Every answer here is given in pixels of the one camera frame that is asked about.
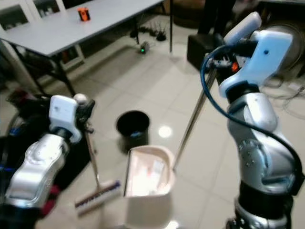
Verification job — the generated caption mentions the broom with metal handle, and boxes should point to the broom with metal handle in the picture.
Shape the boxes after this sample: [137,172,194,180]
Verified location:
[73,94,122,216]

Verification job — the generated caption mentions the beige long-handled dustpan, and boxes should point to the beige long-handled dustpan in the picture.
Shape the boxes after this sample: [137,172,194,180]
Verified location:
[123,57,220,229]

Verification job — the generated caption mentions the black box stool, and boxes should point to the black box stool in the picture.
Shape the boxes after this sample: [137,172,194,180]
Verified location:
[187,33,225,72]

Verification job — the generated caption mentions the person in dark trousers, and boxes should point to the person in dark trousers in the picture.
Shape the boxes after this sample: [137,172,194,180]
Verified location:
[197,0,238,35]

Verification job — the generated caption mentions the black round waste bin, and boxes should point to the black round waste bin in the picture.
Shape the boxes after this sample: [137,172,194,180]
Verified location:
[116,110,151,153]

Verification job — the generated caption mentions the white glass-door cabinet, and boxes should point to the white glass-door cabinet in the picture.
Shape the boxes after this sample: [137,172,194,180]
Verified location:
[0,0,84,91]

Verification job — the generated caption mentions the power strip with green light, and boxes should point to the power strip with green light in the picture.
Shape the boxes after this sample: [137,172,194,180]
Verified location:
[138,42,150,54]

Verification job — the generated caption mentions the paper scraps in dustpan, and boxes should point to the paper scraps in dustpan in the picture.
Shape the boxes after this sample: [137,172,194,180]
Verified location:
[129,154,167,195]

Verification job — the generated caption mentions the grey folding table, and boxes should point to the grey folding table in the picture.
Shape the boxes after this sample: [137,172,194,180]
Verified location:
[0,0,173,96]

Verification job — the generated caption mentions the small orange black device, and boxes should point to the small orange black device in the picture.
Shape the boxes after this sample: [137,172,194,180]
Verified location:
[77,6,92,22]

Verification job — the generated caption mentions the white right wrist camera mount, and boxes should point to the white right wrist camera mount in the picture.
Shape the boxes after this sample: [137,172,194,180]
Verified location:
[219,11,294,99]

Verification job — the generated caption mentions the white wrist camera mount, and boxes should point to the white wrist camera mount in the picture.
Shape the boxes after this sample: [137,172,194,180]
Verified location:
[49,94,82,143]
[219,11,294,99]

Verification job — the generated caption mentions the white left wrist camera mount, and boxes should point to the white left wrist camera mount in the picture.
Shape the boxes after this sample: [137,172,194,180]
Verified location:
[49,94,82,143]

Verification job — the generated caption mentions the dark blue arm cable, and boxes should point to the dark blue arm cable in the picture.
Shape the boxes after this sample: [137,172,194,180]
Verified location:
[200,44,305,184]

